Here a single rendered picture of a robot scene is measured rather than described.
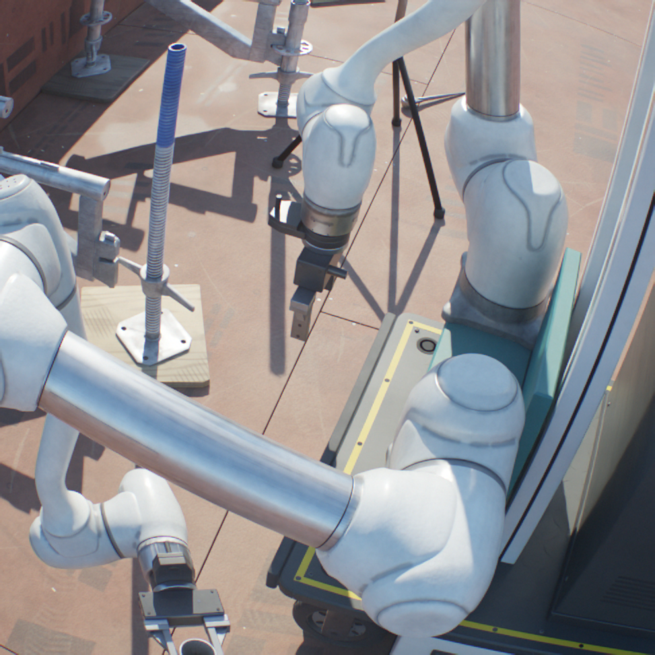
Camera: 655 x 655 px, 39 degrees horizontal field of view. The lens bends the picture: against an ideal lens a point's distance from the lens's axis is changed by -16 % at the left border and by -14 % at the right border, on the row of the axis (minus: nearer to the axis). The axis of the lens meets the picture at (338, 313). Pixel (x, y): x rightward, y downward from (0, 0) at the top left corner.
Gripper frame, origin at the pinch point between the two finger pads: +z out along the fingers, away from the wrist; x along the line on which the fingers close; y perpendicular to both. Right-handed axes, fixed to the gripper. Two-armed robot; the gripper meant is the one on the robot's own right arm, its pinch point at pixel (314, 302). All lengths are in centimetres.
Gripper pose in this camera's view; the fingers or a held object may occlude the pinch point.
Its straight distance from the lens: 178.4
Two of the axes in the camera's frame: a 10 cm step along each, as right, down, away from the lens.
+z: -1.4, 7.3, 6.7
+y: 9.4, 3.1, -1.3
